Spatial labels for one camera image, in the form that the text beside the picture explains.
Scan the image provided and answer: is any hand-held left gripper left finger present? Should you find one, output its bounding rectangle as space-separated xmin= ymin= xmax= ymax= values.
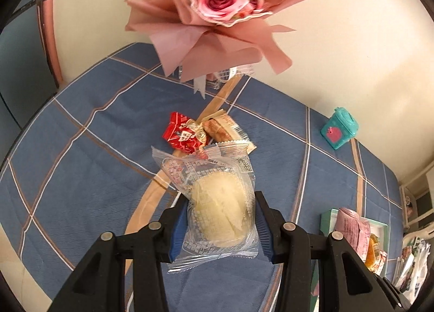
xmin=51 ymin=192 xmax=190 ymax=312

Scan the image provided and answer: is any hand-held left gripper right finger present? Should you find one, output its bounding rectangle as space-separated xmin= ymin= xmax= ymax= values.
xmin=253 ymin=191 xmax=378 ymax=312

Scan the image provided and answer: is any orange cake packet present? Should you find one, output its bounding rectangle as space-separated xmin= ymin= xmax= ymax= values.
xmin=364 ymin=233 xmax=388 ymax=274

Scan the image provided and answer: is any white cake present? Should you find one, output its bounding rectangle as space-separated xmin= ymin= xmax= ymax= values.
xmin=151 ymin=141 xmax=260 ymax=274

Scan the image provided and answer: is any teal-rimmed white tray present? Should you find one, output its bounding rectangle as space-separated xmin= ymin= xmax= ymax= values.
xmin=310 ymin=208 xmax=389 ymax=296

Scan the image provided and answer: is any pink snack packet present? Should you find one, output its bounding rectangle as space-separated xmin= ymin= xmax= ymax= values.
xmin=334 ymin=207 xmax=372 ymax=262

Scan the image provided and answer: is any pile of printed bags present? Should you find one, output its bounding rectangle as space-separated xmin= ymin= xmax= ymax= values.
xmin=393 ymin=233 xmax=432 ymax=300

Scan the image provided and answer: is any white shelf unit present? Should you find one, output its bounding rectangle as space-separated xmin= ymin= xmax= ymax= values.
xmin=399 ymin=168 xmax=434 ymax=233

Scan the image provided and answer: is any red candy wrapper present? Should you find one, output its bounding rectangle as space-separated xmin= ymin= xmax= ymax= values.
xmin=162 ymin=112 xmax=208 ymax=154

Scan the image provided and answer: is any beige snack packet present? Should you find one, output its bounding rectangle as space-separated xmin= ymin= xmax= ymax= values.
xmin=200 ymin=110 xmax=257 ymax=155

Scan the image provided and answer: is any blue plaid tablecloth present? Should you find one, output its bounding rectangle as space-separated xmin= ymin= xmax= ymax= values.
xmin=0 ymin=43 xmax=404 ymax=312

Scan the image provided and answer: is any teal cube box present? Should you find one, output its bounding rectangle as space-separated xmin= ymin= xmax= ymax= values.
xmin=320 ymin=107 xmax=359 ymax=150

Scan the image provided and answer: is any clear vase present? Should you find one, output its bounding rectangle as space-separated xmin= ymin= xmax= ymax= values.
xmin=176 ymin=64 xmax=255 ymax=88

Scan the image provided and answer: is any pink flower bouquet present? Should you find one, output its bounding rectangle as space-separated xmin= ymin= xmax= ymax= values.
xmin=124 ymin=0 xmax=317 ymax=100

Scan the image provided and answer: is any dark chair with pink trim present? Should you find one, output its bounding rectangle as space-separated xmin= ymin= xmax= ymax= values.
xmin=0 ymin=0 xmax=64 ymax=131

